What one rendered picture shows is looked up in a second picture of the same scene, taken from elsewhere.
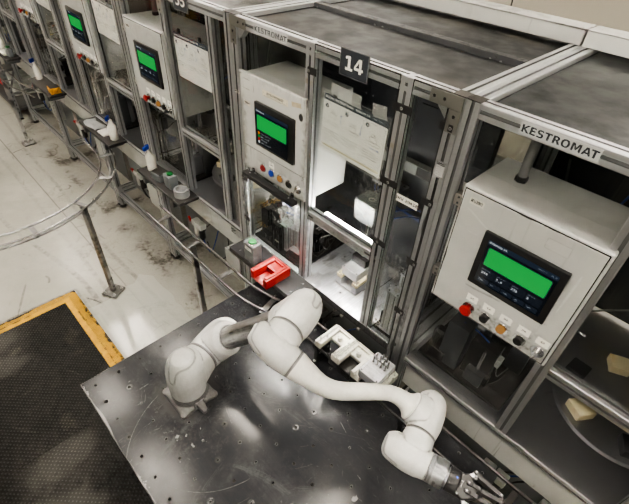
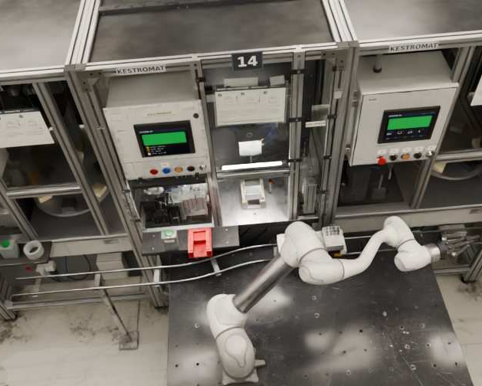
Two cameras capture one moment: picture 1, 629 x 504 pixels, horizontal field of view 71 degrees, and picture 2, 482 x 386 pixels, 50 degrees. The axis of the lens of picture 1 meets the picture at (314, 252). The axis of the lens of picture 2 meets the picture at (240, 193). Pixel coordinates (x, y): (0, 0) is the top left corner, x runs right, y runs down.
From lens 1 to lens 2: 1.40 m
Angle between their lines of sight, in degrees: 32
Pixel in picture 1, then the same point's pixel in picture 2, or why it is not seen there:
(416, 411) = (398, 234)
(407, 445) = (413, 253)
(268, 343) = (324, 270)
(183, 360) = (239, 344)
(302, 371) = (349, 267)
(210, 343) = (234, 319)
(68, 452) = not seen: outside the picture
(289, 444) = (326, 326)
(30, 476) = not seen: outside the picture
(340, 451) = (351, 301)
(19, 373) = not seen: outside the picture
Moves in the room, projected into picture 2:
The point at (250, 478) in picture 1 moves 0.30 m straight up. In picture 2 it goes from (332, 363) to (338, 338)
